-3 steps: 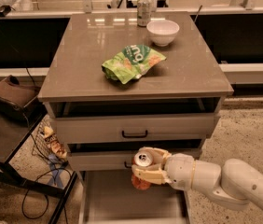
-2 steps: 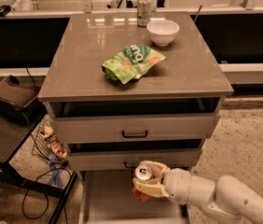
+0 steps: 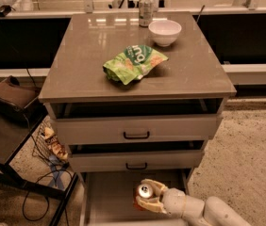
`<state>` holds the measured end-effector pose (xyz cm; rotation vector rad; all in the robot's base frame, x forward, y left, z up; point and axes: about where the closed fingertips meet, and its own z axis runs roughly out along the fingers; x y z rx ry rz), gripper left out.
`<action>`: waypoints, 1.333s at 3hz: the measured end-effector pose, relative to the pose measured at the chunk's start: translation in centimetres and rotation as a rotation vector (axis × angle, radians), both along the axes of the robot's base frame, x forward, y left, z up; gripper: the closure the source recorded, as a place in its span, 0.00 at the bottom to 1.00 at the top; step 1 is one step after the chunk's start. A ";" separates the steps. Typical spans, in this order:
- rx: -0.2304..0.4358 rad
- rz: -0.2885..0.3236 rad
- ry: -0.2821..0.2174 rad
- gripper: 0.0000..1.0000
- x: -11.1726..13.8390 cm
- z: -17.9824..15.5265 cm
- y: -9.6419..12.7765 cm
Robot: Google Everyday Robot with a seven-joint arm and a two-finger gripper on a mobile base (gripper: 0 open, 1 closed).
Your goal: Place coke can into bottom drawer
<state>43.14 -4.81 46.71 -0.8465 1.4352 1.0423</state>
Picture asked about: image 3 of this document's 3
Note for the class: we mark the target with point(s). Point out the green chip bag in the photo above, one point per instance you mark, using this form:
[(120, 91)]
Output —
[(133, 63)]

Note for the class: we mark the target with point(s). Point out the snack bag in basket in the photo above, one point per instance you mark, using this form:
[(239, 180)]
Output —
[(53, 144)]

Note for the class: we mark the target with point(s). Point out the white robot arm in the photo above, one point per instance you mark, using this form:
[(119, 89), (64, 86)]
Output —
[(211, 212)]

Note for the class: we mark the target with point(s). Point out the black side table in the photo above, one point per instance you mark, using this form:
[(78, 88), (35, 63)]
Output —
[(13, 136)]

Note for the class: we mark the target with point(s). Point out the white bowl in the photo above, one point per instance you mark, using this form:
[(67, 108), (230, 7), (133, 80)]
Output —
[(164, 32)]

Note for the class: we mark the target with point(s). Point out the middle drawer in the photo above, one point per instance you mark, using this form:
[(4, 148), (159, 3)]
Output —
[(156, 160)]

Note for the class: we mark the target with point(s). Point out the red coke can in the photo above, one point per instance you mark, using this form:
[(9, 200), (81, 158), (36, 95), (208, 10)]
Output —
[(144, 191)]

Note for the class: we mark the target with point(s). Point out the silver green soda can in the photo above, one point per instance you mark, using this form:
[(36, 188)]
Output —
[(145, 12)]

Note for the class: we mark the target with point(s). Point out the top drawer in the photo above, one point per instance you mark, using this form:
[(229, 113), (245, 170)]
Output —
[(136, 129)]

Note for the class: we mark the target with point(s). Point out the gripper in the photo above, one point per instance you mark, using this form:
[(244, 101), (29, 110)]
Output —
[(174, 201)]

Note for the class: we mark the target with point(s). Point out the open bottom drawer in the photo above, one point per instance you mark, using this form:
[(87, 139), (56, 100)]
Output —
[(109, 198)]

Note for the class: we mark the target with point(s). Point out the wire basket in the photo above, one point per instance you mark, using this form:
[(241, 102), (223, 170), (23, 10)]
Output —
[(46, 145)]

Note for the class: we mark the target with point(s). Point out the black device on ledge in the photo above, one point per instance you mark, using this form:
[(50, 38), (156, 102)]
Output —
[(5, 10)]

